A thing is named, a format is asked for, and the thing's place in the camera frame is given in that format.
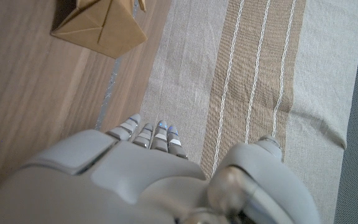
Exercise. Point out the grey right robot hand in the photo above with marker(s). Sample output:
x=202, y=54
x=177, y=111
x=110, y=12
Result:
x=135, y=180

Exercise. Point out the brown paper bag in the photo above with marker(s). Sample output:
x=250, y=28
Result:
x=110, y=28

